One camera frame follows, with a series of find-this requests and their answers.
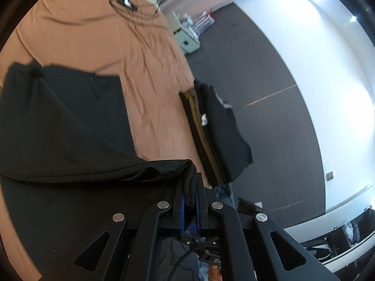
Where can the grey fluffy rug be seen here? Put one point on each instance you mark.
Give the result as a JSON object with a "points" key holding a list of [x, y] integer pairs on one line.
{"points": [[224, 193]]}

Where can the stack of folded clothes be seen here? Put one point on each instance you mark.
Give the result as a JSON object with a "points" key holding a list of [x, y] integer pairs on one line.
{"points": [[216, 134]]}

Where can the striped gift bag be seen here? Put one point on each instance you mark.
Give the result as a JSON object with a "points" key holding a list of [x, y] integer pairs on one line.
{"points": [[205, 20]]}

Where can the white wall socket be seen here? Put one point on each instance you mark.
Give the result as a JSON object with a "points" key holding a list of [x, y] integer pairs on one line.
{"points": [[257, 204]]}

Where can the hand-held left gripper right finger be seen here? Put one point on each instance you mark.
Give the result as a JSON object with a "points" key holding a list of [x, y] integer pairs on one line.
{"points": [[198, 210]]}

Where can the black t-shirt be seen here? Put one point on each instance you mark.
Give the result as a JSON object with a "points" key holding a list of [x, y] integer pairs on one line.
{"points": [[58, 137]]}

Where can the brown blanket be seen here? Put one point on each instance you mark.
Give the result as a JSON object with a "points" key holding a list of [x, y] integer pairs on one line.
{"points": [[117, 44]]}

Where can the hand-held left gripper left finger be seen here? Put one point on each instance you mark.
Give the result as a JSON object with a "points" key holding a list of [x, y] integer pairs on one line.
{"points": [[182, 210]]}

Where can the grey wall socket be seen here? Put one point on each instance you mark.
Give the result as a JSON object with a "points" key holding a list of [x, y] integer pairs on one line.
{"points": [[329, 175]]}

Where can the white nightstand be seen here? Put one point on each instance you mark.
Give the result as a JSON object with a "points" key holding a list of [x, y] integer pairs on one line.
{"points": [[187, 39]]}

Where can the dark low cabinet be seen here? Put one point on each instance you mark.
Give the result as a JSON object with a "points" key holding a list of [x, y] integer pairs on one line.
{"points": [[351, 231]]}

